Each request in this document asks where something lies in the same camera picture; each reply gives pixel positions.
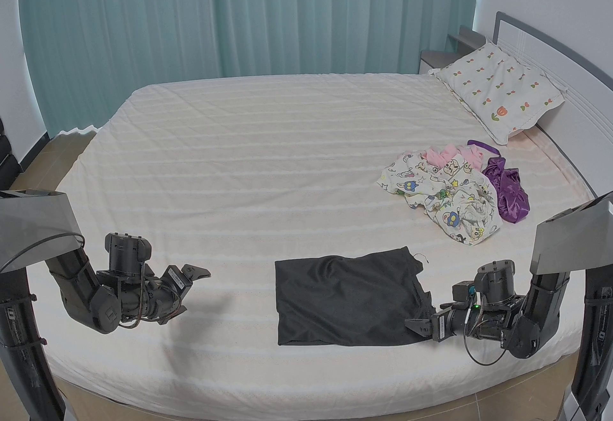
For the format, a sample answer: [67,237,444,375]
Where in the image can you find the white printed pyjama garment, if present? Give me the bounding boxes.
[376,151,503,248]

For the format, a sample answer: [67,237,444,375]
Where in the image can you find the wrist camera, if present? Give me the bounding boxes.
[143,265,166,288]
[452,281,476,304]

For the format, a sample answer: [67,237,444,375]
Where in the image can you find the black T-shirt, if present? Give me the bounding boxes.
[274,246,437,347]

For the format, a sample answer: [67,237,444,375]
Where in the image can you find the black cable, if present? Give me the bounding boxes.
[0,232,84,274]
[120,304,187,329]
[464,309,509,366]

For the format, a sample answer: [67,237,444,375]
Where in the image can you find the white printed pillow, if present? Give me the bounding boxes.
[428,42,568,145]

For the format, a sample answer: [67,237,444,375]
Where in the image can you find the pink garment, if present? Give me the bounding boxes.
[402,144,487,171]

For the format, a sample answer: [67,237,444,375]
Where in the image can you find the grey bedside table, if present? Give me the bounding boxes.
[420,25,488,75]

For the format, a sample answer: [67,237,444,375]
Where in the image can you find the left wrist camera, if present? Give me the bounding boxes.
[143,265,166,288]

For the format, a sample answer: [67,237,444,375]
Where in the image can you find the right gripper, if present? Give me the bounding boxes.
[405,305,472,343]

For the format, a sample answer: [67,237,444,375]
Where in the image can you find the purple garment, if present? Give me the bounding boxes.
[467,139,531,224]

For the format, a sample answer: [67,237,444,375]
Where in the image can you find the bed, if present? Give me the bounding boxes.
[0,11,613,415]

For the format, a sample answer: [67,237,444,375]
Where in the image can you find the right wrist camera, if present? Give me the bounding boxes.
[452,281,476,304]

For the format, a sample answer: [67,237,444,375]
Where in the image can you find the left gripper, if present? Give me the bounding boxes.
[144,264,211,323]

